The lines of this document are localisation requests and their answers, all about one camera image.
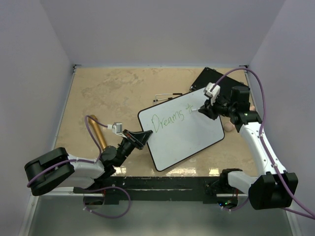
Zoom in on black wire whiteboard stand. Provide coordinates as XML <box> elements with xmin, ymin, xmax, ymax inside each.
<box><xmin>153</xmin><ymin>93</ymin><xmax>183</xmax><ymax>104</ymax></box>

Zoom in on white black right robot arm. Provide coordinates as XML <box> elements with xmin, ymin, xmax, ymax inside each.
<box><xmin>198</xmin><ymin>83</ymin><xmax>298</xmax><ymax>210</ymax></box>

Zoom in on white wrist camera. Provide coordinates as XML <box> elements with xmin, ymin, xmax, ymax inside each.
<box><xmin>107</xmin><ymin>122</ymin><xmax>123</xmax><ymax>135</ymax></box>
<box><xmin>203</xmin><ymin>83</ymin><xmax>221</xmax><ymax>105</ymax></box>

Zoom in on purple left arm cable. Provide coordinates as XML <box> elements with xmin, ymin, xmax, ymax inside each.
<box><xmin>26</xmin><ymin>115</ymin><xmax>132</xmax><ymax>219</ymax></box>

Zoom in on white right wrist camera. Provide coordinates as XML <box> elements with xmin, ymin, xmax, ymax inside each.
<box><xmin>203</xmin><ymin>83</ymin><xmax>221</xmax><ymax>105</ymax></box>

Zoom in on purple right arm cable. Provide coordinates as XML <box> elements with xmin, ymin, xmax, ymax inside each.
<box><xmin>213</xmin><ymin>68</ymin><xmax>315</xmax><ymax>220</ymax></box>

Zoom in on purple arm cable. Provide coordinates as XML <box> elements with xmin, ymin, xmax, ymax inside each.
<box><xmin>26</xmin><ymin>115</ymin><xmax>132</xmax><ymax>219</ymax></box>
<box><xmin>213</xmin><ymin>68</ymin><xmax>315</xmax><ymax>220</ymax></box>

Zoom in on white whiteboard black frame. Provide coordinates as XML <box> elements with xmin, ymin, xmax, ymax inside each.
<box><xmin>137</xmin><ymin>89</ymin><xmax>225</xmax><ymax>172</ymax></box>

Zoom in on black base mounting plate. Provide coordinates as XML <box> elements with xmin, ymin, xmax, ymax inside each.
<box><xmin>73</xmin><ymin>175</ymin><xmax>249</xmax><ymax>205</ymax></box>

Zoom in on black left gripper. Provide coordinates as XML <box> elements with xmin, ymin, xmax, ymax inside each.
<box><xmin>116</xmin><ymin>129</ymin><xmax>153</xmax><ymax>167</ymax></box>

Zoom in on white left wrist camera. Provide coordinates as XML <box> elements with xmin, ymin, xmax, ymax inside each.
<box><xmin>107</xmin><ymin>122</ymin><xmax>123</xmax><ymax>135</ymax></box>

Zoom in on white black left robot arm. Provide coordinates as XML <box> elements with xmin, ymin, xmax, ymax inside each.
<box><xmin>24</xmin><ymin>129</ymin><xmax>153</xmax><ymax>196</ymax></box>

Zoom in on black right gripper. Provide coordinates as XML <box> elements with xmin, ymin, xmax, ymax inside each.
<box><xmin>199</xmin><ymin>93</ymin><xmax>235</xmax><ymax>120</ymax></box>

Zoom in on black ribbed board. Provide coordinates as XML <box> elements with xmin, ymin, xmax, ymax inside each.
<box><xmin>189</xmin><ymin>67</ymin><xmax>248</xmax><ymax>98</ymax></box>

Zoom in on pink beige cylinder toy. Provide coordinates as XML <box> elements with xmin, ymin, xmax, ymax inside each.
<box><xmin>223</xmin><ymin>106</ymin><xmax>256</xmax><ymax>132</ymax></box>

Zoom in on gold toy microphone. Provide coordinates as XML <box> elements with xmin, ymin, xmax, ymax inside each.
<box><xmin>88</xmin><ymin>115</ymin><xmax>107</xmax><ymax>150</ymax></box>

